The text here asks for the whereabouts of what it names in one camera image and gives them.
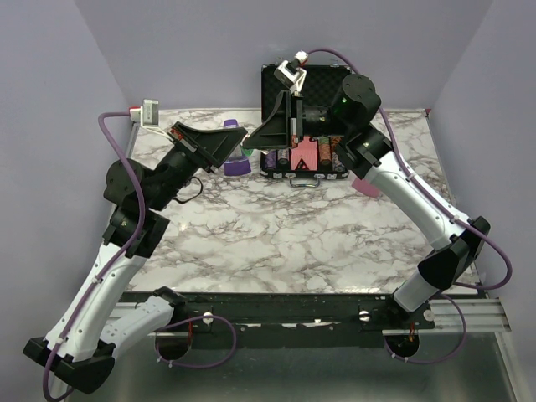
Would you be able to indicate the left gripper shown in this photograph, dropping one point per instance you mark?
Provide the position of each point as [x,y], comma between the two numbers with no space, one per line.
[224,141]

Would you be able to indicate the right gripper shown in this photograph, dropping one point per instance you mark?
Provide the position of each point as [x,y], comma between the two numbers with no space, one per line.
[274,134]

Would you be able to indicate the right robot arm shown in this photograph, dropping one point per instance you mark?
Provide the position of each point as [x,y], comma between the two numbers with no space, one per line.
[456,239]

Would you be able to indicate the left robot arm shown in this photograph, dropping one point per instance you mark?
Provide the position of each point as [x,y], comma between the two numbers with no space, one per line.
[80,351]

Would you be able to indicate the purple metronome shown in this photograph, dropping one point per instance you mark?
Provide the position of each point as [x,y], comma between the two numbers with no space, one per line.
[237,164]

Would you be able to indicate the red playing card deck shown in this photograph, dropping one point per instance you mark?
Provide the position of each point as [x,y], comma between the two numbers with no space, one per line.
[305,155]

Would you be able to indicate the black poker chip case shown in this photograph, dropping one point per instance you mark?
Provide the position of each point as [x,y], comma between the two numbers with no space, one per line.
[321,85]

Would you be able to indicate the pink box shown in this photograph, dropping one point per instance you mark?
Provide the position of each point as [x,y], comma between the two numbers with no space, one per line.
[365,188]

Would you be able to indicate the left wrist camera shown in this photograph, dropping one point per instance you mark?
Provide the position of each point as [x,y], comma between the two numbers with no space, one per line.
[147,116]

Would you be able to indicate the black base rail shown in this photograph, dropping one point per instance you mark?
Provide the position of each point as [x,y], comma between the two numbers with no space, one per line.
[205,320]

